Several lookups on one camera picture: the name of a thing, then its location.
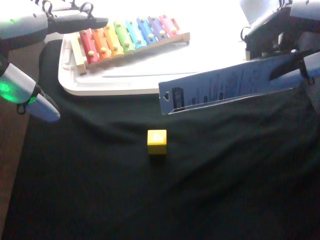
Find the white plastic tray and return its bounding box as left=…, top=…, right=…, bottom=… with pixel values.
left=57, top=0, right=253, bottom=96

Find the white paper label card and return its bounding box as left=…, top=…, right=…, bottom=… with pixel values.
left=158, top=53, right=305, bottom=116

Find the yellow wooden cube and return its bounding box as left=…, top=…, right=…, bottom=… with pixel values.
left=147, top=129, right=168, bottom=156

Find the rainbow wooden xylophone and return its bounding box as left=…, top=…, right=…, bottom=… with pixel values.
left=70, top=14, right=191, bottom=76

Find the black table cloth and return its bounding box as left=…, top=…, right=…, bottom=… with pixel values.
left=1, top=37, right=320, bottom=240

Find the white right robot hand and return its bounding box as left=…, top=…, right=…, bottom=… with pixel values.
left=239, top=0, right=320, bottom=86

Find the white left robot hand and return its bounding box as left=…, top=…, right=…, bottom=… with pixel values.
left=0, top=0, right=110, bottom=123

